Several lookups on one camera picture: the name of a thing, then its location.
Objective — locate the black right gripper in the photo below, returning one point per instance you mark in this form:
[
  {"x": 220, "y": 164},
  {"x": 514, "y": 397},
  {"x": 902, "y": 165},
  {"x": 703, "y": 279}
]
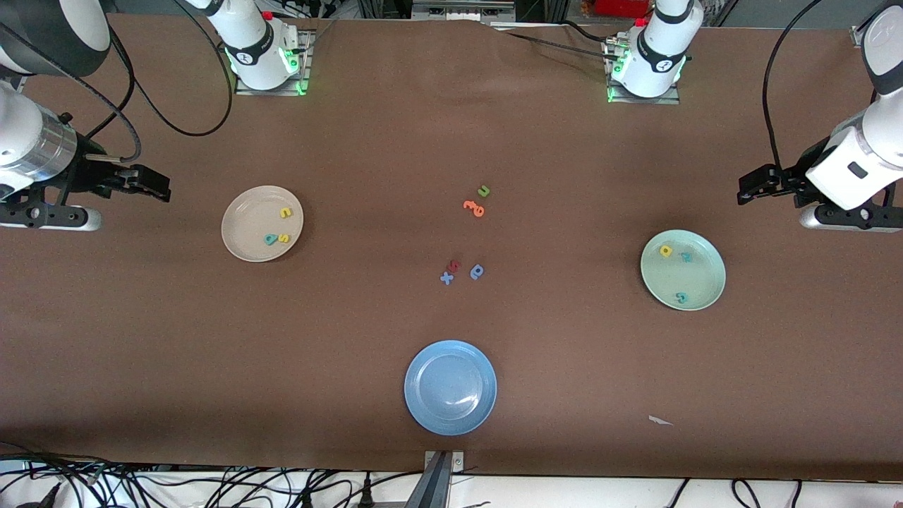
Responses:
[{"x": 89, "y": 171}]

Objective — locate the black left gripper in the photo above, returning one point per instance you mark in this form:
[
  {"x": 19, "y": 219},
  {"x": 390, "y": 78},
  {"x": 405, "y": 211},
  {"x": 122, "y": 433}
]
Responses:
[{"x": 796, "y": 176}]

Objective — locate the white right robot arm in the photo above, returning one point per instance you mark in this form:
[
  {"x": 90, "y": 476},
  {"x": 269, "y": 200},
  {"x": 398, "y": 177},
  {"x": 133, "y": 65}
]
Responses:
[{"x": 254, "y": 49}]

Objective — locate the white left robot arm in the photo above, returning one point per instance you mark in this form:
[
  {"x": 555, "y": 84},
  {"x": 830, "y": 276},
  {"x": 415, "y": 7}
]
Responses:
[{"x": 663, "y": 56}]

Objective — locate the beige round plate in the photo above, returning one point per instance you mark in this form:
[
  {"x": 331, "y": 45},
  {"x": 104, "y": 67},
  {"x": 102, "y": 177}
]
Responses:
[{"x": 250, "y": 219}]

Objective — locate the pale green round plate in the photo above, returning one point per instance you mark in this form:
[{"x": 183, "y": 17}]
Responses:
[{"x": 698, "y": 279}]

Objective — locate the brown table cover sheet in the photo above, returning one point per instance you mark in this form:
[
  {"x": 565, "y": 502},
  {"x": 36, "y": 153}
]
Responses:
[{"x": 211, "y": 339}]

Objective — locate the aluminium corner profile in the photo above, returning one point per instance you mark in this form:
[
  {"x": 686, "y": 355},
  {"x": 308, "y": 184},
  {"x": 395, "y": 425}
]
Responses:
[{"x": 857, "y": 35}]

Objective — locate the red box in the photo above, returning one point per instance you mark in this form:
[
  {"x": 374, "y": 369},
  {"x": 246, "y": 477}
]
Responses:
[{"x": 621, "y": 7}]

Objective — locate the white paper scrap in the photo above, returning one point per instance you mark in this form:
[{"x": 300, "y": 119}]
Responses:
[{"x": 659, "y": 420}]

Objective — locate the blue foam letter a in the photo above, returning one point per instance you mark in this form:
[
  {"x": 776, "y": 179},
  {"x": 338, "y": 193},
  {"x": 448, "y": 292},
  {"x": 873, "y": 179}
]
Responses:
[{"x": 477, "y": 271}]

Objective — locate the white power strip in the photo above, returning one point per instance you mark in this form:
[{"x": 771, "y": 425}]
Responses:
[{"x": 458, "y": 8}]

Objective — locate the black power plug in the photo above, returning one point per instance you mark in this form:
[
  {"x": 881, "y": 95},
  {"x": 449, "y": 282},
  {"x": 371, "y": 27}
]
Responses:
[
  {"x": 365, "y": 495},
  {"x": 307, "y": 499}
]

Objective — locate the blue round plate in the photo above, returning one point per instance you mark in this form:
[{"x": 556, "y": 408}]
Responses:
[{"x": 450, "y": 387}]

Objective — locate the metal table edge bracket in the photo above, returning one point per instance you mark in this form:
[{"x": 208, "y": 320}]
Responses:
[{"x": 457, "y": 460}]

